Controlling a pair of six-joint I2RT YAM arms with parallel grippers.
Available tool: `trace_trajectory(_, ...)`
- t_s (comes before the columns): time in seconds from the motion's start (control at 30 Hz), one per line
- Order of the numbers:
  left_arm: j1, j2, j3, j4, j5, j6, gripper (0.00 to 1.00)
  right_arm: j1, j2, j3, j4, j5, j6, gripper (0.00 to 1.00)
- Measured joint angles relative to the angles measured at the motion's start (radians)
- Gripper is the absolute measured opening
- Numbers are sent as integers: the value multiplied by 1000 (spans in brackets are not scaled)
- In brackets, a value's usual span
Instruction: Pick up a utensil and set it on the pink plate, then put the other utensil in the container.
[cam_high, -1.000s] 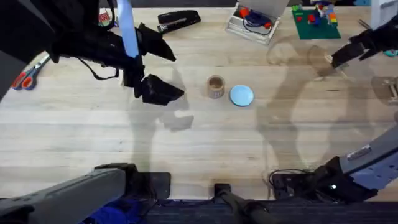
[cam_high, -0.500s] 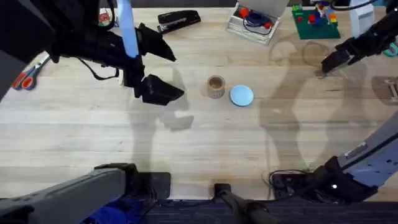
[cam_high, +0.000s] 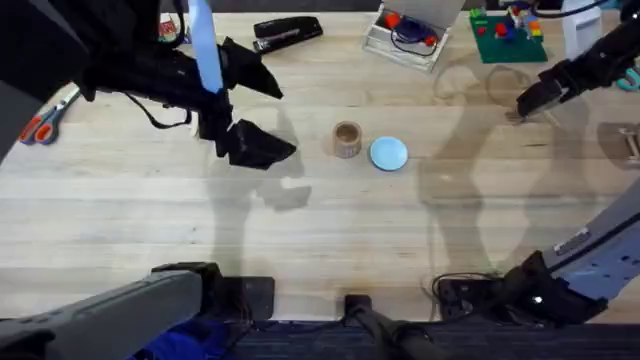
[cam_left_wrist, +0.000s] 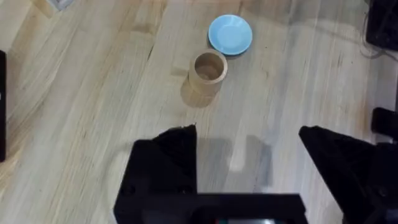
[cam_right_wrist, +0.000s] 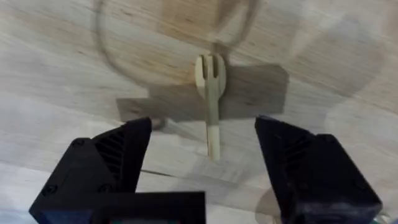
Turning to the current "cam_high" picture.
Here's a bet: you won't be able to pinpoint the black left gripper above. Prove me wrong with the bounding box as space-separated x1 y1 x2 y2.
79 36 298 171

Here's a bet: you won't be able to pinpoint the left wrist upright flat plate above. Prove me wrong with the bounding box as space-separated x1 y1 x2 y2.
188 0 225 95

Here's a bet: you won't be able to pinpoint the brown round container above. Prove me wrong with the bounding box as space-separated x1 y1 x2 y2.
332 120 364 160

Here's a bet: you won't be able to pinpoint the small round plate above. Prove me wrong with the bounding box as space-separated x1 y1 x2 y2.
368 135 410 173

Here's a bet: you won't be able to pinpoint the green board with toy blocks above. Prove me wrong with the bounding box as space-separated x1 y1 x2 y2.
468 6 549 65

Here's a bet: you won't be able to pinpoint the white plastic box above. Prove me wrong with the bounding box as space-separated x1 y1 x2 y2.
560 0 604 60

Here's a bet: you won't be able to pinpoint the black stapler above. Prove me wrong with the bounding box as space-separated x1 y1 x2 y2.
251 15 325 55

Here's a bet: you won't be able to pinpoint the metal tool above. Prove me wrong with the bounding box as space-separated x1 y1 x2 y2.
618 126 640 162

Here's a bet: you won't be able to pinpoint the red and green packet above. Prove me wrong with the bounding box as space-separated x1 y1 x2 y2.
158 13 192 45

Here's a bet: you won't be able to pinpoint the blue cloth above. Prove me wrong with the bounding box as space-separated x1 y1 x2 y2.
130 318 237 360

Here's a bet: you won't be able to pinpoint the black stand pole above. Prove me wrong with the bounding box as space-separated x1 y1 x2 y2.
343 293 454 360

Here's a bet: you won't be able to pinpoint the teal handled scissors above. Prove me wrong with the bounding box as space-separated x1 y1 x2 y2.
615 66 640 93

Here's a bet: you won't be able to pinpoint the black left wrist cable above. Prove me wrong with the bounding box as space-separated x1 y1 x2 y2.
123 91 194 131

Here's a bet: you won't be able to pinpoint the open box with cables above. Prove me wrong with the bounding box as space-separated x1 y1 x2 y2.
361 0 467 74

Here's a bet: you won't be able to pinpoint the black cable at arm base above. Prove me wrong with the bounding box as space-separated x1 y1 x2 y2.
428 271 502 322

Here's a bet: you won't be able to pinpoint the orange handled scissors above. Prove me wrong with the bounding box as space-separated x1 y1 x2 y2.
18 87 82 147

